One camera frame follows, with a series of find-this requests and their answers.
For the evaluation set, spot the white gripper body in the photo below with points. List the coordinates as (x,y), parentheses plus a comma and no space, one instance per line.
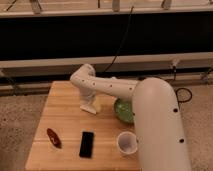
(86,101)

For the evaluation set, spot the white sponge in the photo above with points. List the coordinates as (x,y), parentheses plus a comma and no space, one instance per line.
(97,104)

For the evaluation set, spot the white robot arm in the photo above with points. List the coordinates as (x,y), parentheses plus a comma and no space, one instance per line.
(160,136)

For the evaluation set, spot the green ceramic bowl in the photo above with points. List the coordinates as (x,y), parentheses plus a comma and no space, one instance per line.
(123,111)

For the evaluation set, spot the wooden cutting board table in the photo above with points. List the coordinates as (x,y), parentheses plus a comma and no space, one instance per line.
(63,115)

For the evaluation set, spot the black rectangular phone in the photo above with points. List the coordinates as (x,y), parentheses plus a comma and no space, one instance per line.
(86,146)

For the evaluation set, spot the dark red chili pepper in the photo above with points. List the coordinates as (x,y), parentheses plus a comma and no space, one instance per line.
(54,138)

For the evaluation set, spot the white paper cup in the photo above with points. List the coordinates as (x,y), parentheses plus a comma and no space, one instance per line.
(127,143)

